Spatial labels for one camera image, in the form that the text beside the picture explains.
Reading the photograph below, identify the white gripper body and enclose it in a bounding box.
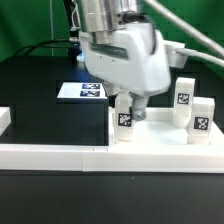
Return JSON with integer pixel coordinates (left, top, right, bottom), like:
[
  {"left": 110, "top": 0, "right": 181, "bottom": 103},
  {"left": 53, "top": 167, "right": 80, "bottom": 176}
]
[{"left": 79, "top": 23, "right": 171, "bottom": 96}]

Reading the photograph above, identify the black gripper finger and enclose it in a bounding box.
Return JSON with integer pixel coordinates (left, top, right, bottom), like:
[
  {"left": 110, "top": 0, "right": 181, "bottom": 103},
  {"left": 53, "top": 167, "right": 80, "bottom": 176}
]
[
  {"left": 131, "top": 94, "right": 149, "bottom": 121},
  {"left": 104, "top": 81, "right": 125, "bottom": 96}
]

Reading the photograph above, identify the white square tabletop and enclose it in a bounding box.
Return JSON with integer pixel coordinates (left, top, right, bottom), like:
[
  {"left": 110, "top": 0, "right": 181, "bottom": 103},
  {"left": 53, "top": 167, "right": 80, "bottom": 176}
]
[{"left": 109, "top": 108, "right": 222, "bottom": 145}]

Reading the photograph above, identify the white AprilTag base sheet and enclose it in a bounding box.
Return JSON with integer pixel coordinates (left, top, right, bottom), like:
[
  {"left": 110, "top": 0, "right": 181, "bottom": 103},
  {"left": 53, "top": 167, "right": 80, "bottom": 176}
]
[{"left": 57, "top": 82, "right": 106, "bottom": 99}]

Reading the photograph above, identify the white U-shaped fence obstacle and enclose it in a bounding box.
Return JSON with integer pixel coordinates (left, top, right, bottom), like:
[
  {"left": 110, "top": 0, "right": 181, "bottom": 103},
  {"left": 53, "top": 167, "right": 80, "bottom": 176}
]
[{"left": 0, "top": 106, "right": 224, "bottom": 174}]

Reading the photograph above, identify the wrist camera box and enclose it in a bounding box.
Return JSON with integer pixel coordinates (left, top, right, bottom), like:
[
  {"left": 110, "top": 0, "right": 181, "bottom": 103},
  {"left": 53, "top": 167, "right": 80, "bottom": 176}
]
[{"left": 164, "top": 40, "right": 186, "bottom": 68}]

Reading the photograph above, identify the black cable bundle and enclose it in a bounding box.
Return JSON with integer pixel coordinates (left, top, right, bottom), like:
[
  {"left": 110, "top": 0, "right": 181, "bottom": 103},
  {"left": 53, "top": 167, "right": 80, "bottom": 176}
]
[{"left": 13, "top": 0, "right": 83, "bottom": 64}]

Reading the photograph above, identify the white hanging cable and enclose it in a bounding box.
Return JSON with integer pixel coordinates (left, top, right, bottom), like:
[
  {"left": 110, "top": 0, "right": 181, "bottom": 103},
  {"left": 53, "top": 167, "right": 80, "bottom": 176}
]
[{"left": 49, "top": 0, "right": 55, "bottom": 57}]

